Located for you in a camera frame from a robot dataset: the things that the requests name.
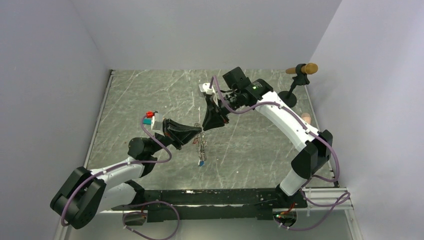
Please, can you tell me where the pink cylindrical object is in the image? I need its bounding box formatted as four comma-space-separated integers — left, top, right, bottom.
301, 113, 312, 125

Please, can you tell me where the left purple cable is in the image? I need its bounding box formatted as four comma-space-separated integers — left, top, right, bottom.
60, 115, 173, 227

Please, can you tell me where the black microphone stand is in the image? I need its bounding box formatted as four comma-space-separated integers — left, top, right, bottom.
278, 72, 310, 108

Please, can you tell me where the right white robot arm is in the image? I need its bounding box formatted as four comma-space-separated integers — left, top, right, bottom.
198, 67, 333, 208

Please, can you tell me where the purple cable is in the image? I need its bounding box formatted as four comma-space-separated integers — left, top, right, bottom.
60, 115, 173, 227
211, 75, 351, 232

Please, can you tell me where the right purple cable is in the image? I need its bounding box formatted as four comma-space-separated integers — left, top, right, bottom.
211, 75, 351, 232

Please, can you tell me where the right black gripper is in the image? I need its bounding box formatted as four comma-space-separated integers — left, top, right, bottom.
202, 90, 242, 132

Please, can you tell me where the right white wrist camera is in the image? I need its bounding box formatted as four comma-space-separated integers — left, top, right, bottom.
198, 83, 218, 104

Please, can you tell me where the round metal keyring disc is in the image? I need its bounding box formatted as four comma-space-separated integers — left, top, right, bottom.
193, 130, 208, 162

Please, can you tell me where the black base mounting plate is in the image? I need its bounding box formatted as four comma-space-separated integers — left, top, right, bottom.
113, 188, 308, 223

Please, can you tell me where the aluminium frame rail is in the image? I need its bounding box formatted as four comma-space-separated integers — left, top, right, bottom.
301, 187, 353, 210

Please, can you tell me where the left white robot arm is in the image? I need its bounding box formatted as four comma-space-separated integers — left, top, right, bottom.
50, 118, 202, 229

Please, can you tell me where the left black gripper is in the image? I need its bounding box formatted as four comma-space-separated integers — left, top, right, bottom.
147, 118, 202, 156

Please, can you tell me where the teal key tag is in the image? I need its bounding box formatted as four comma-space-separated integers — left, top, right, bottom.
142, 118, 152, 125

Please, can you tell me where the gold microphone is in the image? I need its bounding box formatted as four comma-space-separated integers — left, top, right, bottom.
285, 63, 319, 75

